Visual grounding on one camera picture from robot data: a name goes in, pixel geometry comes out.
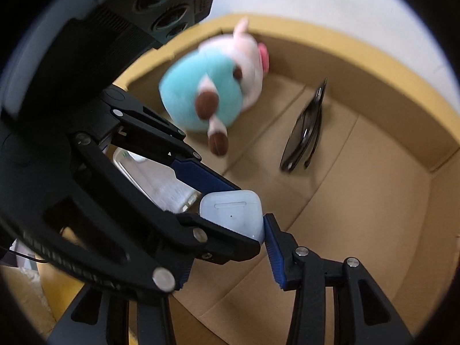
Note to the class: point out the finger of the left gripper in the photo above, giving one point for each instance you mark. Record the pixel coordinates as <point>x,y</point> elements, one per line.
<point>168,244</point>
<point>144,132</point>

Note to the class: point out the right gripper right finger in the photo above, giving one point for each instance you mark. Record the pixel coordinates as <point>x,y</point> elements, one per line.
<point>362,312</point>

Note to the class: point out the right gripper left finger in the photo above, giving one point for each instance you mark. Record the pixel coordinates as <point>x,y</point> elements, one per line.
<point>97,316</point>

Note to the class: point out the white clear phone case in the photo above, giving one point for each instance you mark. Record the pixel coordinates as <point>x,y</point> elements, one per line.
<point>156,181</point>

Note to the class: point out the white earbuds case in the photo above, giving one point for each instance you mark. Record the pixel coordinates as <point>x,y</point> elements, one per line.
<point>239,211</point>

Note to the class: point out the teal pink plush pig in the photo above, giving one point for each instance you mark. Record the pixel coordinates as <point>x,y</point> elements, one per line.
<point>207,90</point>

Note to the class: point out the black sunglasses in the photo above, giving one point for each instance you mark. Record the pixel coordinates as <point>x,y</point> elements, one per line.
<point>305,134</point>

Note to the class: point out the brown cardboard box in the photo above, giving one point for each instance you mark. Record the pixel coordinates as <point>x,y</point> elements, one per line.
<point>383,183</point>

